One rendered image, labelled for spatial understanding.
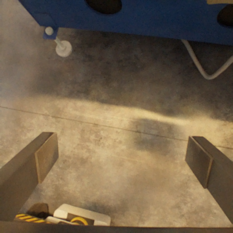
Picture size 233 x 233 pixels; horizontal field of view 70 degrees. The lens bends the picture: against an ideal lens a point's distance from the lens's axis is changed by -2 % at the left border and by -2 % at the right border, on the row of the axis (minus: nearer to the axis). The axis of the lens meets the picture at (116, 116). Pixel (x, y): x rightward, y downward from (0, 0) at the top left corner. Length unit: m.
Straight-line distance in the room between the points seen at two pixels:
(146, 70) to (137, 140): 0.39
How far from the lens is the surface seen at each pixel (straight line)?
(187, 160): 0.17
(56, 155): 0.17
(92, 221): 0.90
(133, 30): 0.88
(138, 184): 0.96
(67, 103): 1.03
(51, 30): 1.00
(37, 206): 1.01
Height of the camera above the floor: 0.93
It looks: 80 degrees down
